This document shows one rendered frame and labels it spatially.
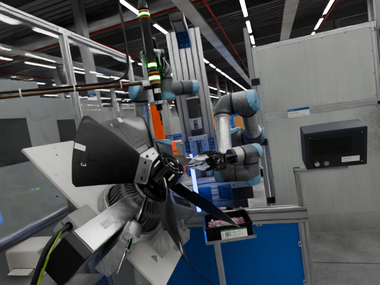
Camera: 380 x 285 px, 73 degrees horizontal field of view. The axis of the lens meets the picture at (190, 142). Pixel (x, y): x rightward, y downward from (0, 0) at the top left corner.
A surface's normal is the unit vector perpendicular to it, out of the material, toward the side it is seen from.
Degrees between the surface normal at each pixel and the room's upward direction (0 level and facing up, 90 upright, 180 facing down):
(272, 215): 90
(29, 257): 90
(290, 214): 90
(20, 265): 90
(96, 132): 73
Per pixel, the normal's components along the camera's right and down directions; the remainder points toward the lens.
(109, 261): -0.04, 0.30
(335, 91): -0.25, 0.11
